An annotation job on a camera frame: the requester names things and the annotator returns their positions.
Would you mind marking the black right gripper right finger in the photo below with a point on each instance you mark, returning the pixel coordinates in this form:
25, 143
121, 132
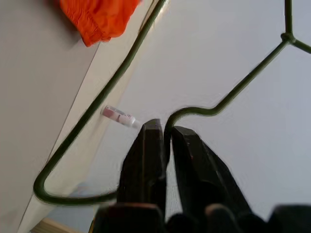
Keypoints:
201, 174

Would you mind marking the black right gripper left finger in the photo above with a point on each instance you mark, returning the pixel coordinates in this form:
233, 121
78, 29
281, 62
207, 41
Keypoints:
143, 165

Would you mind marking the orange shorts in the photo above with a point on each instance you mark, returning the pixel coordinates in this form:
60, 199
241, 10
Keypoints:
99, 18

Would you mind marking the small white pink tube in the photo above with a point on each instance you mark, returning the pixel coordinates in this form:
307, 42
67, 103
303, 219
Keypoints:
119, 116

